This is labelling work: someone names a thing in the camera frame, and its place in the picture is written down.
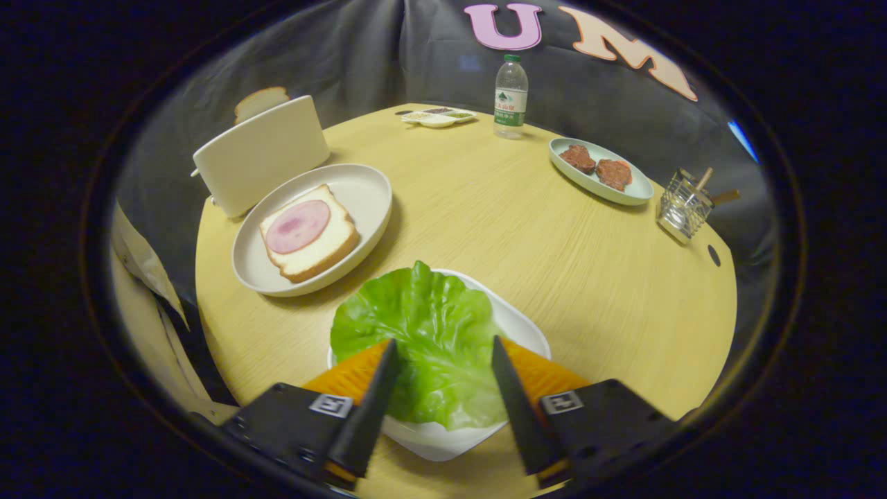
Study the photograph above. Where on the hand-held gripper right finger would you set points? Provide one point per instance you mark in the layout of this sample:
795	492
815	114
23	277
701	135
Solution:
520	416

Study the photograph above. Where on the white square plate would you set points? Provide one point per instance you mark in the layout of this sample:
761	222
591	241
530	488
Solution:
520	326

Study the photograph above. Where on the round beige plate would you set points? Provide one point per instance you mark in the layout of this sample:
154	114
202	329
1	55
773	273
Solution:
360	194

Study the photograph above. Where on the green lettuce leaf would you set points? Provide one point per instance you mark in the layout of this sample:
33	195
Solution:
429	333

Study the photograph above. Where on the bread slice under ham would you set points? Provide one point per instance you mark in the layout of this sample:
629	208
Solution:
326	246

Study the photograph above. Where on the pale green oval plate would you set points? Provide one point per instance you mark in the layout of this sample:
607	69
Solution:
634	188

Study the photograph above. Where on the white toaster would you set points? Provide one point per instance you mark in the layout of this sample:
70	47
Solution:
260	156

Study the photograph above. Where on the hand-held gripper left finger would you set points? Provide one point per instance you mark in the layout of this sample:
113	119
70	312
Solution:
367	416

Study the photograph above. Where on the wooden utensil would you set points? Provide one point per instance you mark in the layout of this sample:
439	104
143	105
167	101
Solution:
703	179
726	197

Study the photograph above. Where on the pink ham slice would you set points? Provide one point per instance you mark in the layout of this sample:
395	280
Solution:
298	226

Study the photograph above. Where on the white divided condiment dish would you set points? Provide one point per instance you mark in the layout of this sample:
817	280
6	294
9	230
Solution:
436	119

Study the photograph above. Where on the clear plastic water bottle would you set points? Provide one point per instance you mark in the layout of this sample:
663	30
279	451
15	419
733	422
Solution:
511	104

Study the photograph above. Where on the black backdrop cloth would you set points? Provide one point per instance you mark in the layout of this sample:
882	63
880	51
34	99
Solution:
388	62

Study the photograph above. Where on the plain toast bread slice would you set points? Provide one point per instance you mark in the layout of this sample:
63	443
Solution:
260	102

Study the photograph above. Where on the cream printed bag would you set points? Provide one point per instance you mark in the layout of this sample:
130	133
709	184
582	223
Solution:
142	260

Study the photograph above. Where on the brown fried meat piece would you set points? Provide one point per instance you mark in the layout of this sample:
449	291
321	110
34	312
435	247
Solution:
614	174
578	158

